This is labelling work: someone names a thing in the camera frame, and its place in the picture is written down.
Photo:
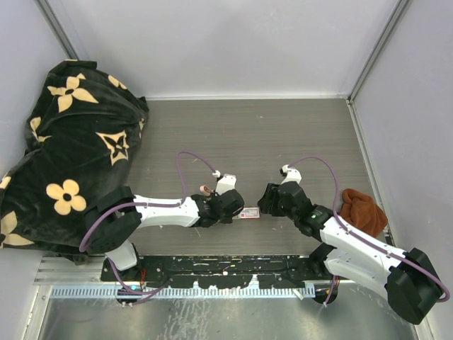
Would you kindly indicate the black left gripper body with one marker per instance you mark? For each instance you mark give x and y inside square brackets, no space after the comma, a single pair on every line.
[226,219]

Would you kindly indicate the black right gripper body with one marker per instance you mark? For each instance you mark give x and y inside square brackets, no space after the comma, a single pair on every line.
[285,211]

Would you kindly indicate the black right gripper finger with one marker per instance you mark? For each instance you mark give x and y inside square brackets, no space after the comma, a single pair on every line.
[271,196]
[268,205]

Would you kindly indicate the red white staple box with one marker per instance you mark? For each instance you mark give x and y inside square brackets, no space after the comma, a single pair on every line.
[250,213]

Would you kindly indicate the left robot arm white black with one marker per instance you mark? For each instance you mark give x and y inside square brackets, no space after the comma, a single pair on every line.
[112,220]

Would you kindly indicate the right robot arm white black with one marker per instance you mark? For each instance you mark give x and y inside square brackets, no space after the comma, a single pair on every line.
[405,279]

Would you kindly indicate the brown cloth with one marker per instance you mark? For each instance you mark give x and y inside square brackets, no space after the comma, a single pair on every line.
[361,211]

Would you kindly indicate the black floral blanket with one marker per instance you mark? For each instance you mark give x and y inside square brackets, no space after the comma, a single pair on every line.
[81,139]

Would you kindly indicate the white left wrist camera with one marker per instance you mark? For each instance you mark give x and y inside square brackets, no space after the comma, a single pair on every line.
[225,183]

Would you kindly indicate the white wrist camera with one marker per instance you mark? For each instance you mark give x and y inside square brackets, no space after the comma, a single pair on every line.
[290,174]
[225,183]

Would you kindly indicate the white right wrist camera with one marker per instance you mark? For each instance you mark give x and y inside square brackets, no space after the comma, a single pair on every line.
[290,174]

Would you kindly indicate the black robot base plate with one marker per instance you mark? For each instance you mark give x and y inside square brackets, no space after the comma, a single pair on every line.
[276,271]

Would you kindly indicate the white slotted cable duct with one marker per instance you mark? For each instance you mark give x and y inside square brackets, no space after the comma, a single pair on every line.
[114,291]

